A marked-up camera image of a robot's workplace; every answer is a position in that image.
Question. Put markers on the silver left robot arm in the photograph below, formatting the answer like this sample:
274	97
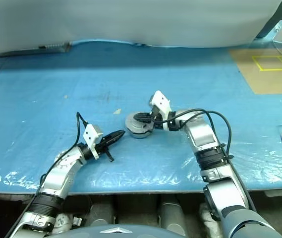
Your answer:
61	171

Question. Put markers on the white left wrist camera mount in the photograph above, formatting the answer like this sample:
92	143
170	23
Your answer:
92	135

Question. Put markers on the white backdrop sheet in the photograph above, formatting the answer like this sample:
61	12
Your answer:
130	17

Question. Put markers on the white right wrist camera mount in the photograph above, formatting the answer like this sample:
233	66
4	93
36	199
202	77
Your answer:
161	100

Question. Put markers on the grey robot torso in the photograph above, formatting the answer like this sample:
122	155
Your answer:
121	231

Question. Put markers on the black spoked wheel cap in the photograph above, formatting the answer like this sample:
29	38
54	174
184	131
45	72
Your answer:
131	122

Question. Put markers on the grey power strip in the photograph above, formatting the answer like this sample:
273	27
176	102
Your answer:
55	46

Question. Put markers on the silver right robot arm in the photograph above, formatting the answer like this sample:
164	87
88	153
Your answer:
202	136

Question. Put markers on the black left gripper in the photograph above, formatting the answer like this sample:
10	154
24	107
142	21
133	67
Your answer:
100	148

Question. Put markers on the blue plastic table sheet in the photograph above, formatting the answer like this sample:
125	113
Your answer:
56	79

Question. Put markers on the blue-grey metal frame strut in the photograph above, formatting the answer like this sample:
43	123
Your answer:
272	22

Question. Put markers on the brown cardboard sheet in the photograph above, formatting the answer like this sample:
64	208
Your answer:
272	79

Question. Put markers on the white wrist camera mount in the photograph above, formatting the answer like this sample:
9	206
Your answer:
92	135
161	100

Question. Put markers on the grey rounded robot leg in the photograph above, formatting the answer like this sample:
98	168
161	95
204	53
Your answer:
171	213
102	210

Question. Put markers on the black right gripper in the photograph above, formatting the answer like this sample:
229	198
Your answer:
157	119

